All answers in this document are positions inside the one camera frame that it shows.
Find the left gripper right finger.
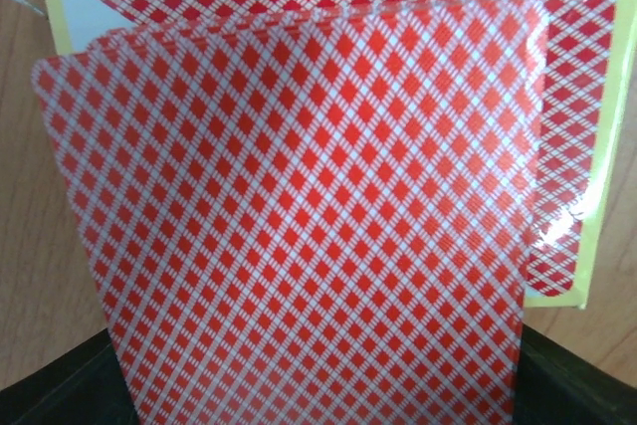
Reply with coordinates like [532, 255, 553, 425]
[513, 325, 636, 424]

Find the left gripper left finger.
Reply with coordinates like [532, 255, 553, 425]
[1, 329, 139, 424]

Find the red-backed playing card deck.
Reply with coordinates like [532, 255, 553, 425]
[32, 0, 548, 424]

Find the yellow playing card box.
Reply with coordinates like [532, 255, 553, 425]
[27, 0, 637, 311]

